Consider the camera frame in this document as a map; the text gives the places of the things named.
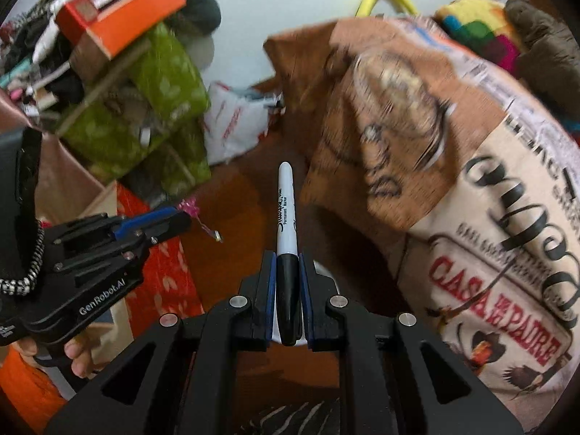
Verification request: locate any black bag with chain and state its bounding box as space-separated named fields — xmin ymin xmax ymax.
xmin=0 ymin=127 xmax=46 ymax=298

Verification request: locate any colourful patchwork blanket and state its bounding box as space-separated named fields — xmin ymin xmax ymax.
xmin=434 ymin=0 xmax=532 ymax=79

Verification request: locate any newspaper printed blanket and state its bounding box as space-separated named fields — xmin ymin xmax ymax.
xmin=264 ymin=16 xmax=580 ymax=402

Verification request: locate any pink satin cloth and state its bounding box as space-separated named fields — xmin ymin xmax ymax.
xmin=0 ymin=86 xmax=110 ymax=219

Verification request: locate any orange cloth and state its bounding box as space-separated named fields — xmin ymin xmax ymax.
xmin=0 ymin=350 xmax=70 ymax=423

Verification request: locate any black and white marker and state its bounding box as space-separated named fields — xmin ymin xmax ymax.
xmin=274 ymin=162 xmax=303 ymax=347

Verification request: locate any dark striped cloth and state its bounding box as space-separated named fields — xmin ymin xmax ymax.
xmin=244 ymin=398 xmax=346 ymax=435

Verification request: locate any orange box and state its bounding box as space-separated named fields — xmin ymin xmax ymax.
xmin=55 ymin=0 xmax=187 ymax=61

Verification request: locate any person's left hand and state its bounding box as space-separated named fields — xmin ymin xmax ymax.
xmin=62 ymin=337 xmax=97 ymax=379

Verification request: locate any small pink trinket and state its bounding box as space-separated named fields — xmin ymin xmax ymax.
xmin=178 ymin=196 xmax=224 ymax=244

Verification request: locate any red patterned box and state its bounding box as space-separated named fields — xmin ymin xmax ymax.
xmin=117 ymin=181 xmax=206 ymax=341

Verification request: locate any white plastic bag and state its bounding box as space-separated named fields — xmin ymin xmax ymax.
xmin=203 ymin=82 xmax=287 ymax=165

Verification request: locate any pile of clothes and books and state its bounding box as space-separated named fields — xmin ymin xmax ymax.
xmin=0 ymin=0 xmax=88 ymax=119

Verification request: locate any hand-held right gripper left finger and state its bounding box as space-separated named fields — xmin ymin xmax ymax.
xmin=45 ymin=251 xmax=278 ymax=435

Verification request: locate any grey cushion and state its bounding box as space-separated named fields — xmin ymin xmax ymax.
xmin=149 ymin=0 xmax=223 ymax=38

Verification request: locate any brown jacket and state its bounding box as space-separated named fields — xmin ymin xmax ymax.
xmin=504 ymin=0 xmax=580 ymax=124

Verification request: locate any green leaf-print bag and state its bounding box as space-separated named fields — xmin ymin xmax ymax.
xmin=58 ymin=22 xmax=212 ymax=196

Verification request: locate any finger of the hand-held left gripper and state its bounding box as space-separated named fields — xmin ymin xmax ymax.
xmin=111 ymin=206 xmax=180 ymax=242
xmin=135 ymin=211 xmax=194 ymax=248

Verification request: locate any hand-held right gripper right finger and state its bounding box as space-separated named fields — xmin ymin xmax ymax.
xmin=297 ymin=254 xmax=522 ymax=435

